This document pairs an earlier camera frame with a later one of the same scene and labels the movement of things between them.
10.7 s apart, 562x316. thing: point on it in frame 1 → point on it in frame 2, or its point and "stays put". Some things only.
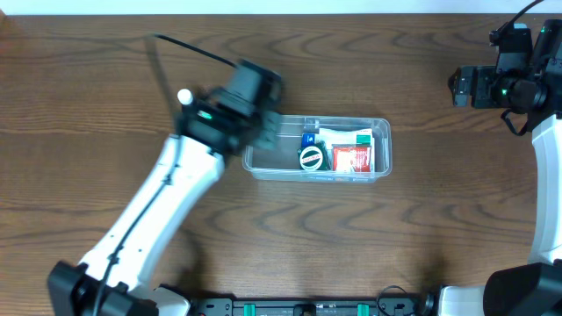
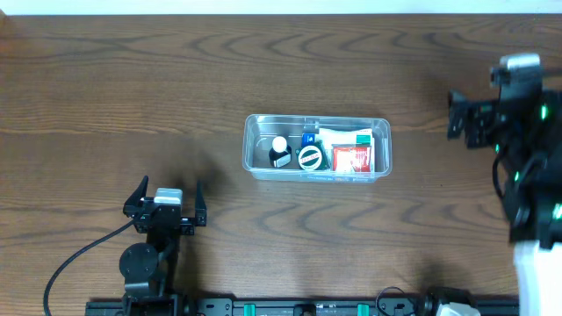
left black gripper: [264, 132] → [187, 226]
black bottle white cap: [184, 96] → [280, 154]
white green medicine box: [343, 137] stays put
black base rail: [415, 306] stays put
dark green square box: [313, 157] stays put
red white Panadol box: [351, 158] stays put
